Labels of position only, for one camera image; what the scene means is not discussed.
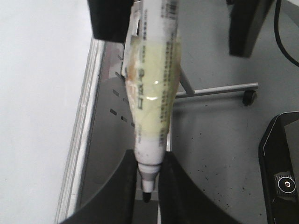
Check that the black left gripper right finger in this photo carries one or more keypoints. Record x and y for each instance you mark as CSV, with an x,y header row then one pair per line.
x,y
181,201

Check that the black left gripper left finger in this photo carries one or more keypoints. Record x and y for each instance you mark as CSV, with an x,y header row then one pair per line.
x,y
114,203

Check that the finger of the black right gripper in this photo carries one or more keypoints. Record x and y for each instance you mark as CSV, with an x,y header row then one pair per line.
x,y
246,20
110,19

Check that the white whiteboard marker with tape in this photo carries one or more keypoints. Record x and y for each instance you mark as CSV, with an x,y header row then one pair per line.
x,y
151,68

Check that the large white whiteboard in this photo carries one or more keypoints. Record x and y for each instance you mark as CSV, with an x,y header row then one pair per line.
x,y
44,47

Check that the black device with lens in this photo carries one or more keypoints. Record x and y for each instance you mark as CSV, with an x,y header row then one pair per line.
x,y
280,182

